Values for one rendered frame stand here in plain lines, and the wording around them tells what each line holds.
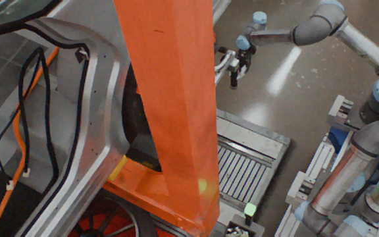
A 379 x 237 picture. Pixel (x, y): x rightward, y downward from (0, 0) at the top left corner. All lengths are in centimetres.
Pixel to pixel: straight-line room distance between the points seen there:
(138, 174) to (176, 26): 139
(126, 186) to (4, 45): 95
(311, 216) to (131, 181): 96
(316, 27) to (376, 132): 73
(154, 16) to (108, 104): 100
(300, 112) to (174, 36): 234
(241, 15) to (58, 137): 221
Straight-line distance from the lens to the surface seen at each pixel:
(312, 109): 324
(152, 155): 277
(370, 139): 148
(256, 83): 332
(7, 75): 232
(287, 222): 258
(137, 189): 216
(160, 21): 93
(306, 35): 205
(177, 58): 99
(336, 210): 197
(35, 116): 213
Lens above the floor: 265
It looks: 57 degrees down
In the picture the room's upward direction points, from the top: 8 degrees counter-clockwise
